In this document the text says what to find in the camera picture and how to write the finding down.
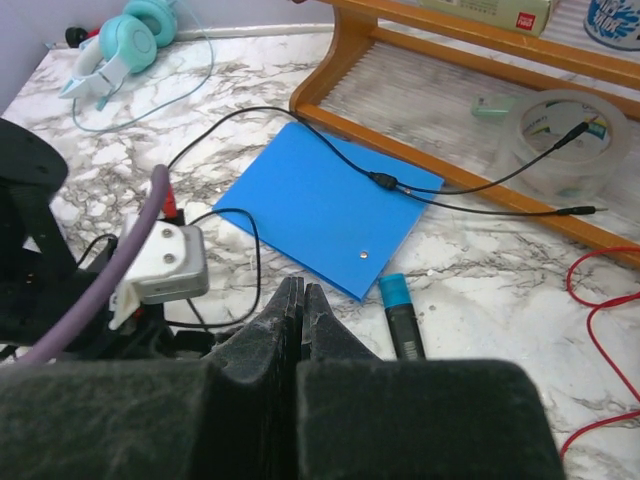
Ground tape roll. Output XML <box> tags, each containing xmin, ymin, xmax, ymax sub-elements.
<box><xmin>495</xmin><ymin>89</ymin><xmax>631</xmax><ymax>205</ymax></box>

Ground black headphone cable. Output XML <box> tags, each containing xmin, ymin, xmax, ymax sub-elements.
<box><xmin>74</xmin><ymin>106</ymin><xmax>609</xmax><ymax>331</ymax></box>

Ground black blue marker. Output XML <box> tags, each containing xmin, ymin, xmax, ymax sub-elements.
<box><xmin>378</xmin><ymin>274</ymin><xmax>426</xmax><ymax>360</ymax></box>

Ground blue notebook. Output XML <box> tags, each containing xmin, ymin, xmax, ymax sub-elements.
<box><xmin>215</xmin><ymin>122</ymin><xmax>443</xmax><ymax>301</ymax></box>

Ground wooden shelf rack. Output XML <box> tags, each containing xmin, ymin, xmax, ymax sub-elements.
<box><xmin>290</xmin><ymin>1</ymin><xmax>639</xmax><ymax>267</ymax></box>

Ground thin red wire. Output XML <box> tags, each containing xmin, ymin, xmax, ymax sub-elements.
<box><xmin>559</xmin><ymin>247</ymin><xmax>640</xmax><ymax>459</ymax></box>

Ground white green box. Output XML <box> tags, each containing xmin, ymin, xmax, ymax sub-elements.
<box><xmin>417</xmin><ymin>0</ymin><xmax>559</xmax><ymax>37</ymax></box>

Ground red black connector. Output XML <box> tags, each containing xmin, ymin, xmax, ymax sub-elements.
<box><xmin>65</xmin><ymin>26</ymin><xmax>100</xmax><ymax>49</ymax></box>

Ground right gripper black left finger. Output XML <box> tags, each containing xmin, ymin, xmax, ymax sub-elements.
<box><xmin>1</xmin><ymin>277</ymin><xmax>304</xmax><ymax>479</ymax></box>

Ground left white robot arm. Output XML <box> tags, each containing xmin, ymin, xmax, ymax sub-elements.
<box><xmin>1</xmin><ymin>119</ymin><xmax>117</xmax><ymax>349</ymax></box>

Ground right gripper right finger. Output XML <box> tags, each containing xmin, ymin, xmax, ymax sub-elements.
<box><xmin>297</xmin><ymin>284</ymin><xmax>565</xmax><ymax>479</ymax></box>

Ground teal cat-ear headphones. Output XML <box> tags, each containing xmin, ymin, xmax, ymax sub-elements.
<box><xmin>58</xmin><ymin>0</ymin><xmax>216</xmax><ymax>134</ymax></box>

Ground left blue-lid jar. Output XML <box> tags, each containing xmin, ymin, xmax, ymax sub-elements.
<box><xmin>583</xmin><ymin>0</ymin><xmax>640</xmax><ymax>51</ymax></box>

